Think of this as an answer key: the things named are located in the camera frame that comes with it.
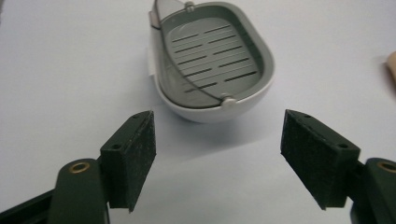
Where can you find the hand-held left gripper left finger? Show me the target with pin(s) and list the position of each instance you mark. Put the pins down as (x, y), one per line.
(127, 161)

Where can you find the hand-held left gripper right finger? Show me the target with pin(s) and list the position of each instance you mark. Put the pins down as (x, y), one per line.
(314, 158)

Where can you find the white soap box with grey tray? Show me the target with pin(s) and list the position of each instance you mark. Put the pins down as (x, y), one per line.
(211, 62)

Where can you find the beige object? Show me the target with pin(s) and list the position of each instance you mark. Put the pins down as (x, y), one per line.
(391, 67)

